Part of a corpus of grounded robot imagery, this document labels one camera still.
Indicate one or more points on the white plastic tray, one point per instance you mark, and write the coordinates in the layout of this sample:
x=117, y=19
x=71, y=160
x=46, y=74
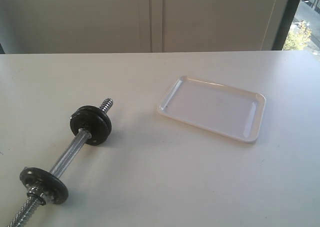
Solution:
x=218, y=108

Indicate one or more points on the black weight plate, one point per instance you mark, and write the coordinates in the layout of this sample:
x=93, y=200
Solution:
x=102, y=113
x=55, y=189
x=91, y=122

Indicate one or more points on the chrome spinlock collar nut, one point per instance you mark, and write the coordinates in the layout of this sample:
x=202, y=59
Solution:
x=39, y=194

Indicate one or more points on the chrome threaded dumbbell bar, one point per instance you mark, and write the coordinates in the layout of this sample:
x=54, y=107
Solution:
x=29, y=207

